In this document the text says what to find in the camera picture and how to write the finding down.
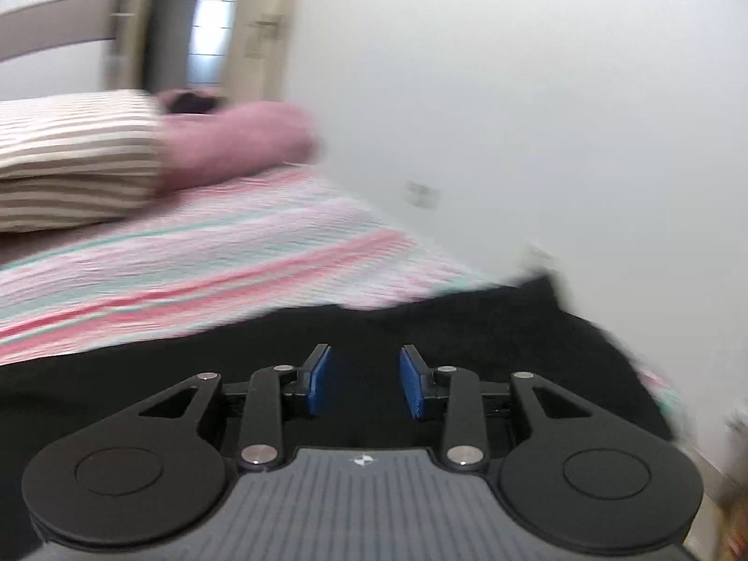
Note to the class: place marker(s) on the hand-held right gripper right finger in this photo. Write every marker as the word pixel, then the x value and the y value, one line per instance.
pixel 412 385

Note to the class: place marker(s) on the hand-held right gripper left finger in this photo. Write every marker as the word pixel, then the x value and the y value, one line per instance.
pixel 318 385

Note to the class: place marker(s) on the black pants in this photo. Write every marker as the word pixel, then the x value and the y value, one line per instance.
pixel 362 327

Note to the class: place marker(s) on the striped patterned bedsheet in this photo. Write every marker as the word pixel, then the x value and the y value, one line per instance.
pixel 234 245

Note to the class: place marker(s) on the beige striped folded blanket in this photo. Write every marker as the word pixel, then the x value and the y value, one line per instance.
pixel 70 152

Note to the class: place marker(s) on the frosted glass window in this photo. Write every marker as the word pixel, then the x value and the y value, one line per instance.
pixel 211 29

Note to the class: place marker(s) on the pale wardrobe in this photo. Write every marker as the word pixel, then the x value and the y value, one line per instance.
pixel 131 23

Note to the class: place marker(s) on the grey padded headboard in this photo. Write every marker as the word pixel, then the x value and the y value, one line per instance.
pixel 52 23

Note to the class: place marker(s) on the white wall socket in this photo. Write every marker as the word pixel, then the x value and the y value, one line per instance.
pixel 422 194

